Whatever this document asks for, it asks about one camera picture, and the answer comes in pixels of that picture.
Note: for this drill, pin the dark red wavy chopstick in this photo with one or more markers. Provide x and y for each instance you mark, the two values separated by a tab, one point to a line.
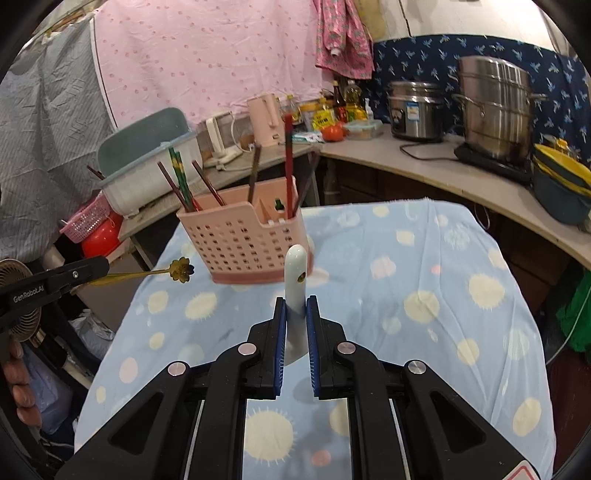
207	182

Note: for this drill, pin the gold flower spoon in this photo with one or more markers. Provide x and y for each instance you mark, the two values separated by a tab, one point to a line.
181	270

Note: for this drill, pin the small round fan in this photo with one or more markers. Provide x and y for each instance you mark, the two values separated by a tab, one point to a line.
14	270

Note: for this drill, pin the pink dotted cloth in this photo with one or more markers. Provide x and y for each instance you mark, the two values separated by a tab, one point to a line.
184	55

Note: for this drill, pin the dark chopstick in dish box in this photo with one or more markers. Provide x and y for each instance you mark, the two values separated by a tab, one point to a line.
96	173

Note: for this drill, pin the pink electric kettle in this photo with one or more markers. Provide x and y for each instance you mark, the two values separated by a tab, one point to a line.
263	120

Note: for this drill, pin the pink plastic basket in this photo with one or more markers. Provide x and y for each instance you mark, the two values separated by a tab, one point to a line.
85	221

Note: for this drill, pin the person's left hand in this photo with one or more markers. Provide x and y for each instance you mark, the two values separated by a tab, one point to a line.
18	387

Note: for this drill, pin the black induction cooker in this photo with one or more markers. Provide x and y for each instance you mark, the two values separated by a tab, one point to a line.
489	164

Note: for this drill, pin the blue floral cloth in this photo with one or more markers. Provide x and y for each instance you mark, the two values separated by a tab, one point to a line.
415	60

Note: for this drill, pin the light blue printed tablecloth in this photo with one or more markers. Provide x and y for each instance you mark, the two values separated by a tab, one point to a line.
415	277

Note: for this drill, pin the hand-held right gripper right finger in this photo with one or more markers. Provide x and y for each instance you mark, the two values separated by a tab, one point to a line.
311	350

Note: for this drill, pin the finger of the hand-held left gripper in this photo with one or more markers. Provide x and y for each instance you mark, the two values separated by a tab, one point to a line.
76	273

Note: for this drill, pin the steel steamer pot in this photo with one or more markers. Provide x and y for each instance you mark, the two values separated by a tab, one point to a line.
494	110

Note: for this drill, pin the yellow oil bottle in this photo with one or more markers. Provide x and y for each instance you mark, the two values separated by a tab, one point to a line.
353	99

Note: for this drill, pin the green yellow pot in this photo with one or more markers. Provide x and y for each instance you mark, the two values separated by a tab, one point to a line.
558	198

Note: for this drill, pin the yellow seasoning packet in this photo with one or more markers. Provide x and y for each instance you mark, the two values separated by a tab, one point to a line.
323	120

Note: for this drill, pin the white power strip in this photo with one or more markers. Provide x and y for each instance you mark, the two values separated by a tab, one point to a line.
226	157

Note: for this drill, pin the clear food container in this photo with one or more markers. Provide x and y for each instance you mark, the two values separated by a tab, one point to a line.
364	130

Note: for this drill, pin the steel rice cooker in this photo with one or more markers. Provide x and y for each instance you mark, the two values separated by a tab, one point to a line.
415	115

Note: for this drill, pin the pink floral garment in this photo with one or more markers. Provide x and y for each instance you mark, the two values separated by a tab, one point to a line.
341	32

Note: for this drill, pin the dark brown chopstick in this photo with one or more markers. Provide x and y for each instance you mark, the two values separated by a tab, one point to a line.
307	182

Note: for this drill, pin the bright red chopstick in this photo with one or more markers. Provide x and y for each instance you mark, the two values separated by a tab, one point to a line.
288	161

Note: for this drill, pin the green bag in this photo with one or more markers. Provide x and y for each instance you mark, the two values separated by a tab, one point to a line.
577	314

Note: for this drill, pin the wooden curved counter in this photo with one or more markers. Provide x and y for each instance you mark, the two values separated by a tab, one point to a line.
415	166

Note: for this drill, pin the grey checked cloth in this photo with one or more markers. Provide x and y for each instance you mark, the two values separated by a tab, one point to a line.
46	115

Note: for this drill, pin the dark sauce bottle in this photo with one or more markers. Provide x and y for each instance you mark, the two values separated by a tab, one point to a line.
339	106

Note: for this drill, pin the pink perforated utensil holder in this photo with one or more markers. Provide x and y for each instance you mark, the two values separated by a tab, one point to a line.
231	240

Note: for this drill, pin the pair of green chopsticks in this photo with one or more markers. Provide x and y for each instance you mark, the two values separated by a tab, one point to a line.
178	175

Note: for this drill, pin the white green ceramic spoon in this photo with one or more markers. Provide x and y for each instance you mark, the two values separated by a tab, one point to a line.
294	277

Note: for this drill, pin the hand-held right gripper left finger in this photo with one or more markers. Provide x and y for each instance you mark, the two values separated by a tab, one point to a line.
279	350

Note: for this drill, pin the pair of maroon chopsticks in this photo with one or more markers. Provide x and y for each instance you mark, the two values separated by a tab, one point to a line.
171	184

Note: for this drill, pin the red tomato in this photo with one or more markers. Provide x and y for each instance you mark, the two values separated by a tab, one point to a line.
334	131

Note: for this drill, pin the red plastic basin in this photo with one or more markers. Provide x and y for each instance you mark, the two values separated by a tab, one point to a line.
99	240

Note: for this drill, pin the white dish box green lid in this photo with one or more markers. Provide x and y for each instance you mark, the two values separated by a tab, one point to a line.
138	138

